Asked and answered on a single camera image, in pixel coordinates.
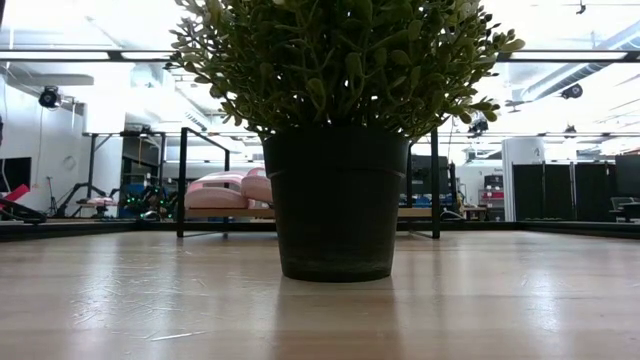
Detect red angled object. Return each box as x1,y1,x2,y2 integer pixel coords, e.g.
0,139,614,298
0,183,31,209

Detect black overhead rig beam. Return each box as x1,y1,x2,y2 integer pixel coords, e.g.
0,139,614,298
0,48,640,64

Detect black aluminium table frame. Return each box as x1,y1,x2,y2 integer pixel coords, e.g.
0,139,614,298
0,218,640,242

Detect black curved cable loop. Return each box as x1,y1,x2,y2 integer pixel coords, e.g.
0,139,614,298
0,197,49,226

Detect black partition panels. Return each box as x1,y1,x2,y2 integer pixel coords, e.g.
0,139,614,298
511,162,617,223

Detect black ceiling spotlight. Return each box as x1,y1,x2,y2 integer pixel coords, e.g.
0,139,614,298
559,82,584,101
37,85,62,110

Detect wooden shelf with black frame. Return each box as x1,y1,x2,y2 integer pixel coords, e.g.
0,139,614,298
175,125,442,241

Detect white column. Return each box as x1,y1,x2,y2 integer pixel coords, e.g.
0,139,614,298
501,137,546,223

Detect pink rubber slide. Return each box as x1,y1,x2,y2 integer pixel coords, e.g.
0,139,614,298
239,166,275,210
183,170,251,211

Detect black storage rack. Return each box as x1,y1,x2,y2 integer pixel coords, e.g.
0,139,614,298
82,130,167,221

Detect green plant in black pot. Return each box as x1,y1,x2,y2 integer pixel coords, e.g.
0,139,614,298
168,0,527,284

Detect background robot with green lights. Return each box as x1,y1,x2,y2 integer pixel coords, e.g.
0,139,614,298
119,182,179,222

